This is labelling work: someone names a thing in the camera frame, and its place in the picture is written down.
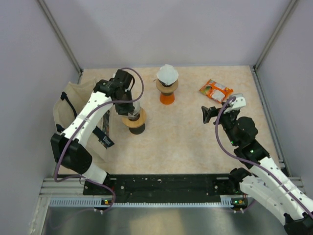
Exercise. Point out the blue ribbed glass dripper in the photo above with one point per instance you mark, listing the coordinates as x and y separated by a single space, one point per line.
165 85

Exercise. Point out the orange snack packet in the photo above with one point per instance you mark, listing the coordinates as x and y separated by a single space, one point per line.
216 91

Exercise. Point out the beige canvas tote bag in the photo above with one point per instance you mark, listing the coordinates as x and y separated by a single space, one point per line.
73 98

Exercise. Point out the aluminium frame rail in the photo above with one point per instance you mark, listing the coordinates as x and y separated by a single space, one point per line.
69 193

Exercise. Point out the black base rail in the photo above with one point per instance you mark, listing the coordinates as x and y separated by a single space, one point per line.
168 188

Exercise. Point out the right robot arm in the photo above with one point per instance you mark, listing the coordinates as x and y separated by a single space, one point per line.
262 179

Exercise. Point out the orange glass carafe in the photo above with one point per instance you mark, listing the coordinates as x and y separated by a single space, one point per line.
167 98

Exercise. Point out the dark glass carafe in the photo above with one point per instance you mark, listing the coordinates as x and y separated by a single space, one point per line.
138 130

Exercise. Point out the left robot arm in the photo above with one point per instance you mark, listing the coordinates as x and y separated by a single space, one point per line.
70 146

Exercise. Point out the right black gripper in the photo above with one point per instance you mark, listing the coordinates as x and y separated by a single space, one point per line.
208 113

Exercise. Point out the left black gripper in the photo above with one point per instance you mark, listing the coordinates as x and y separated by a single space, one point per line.
123 110

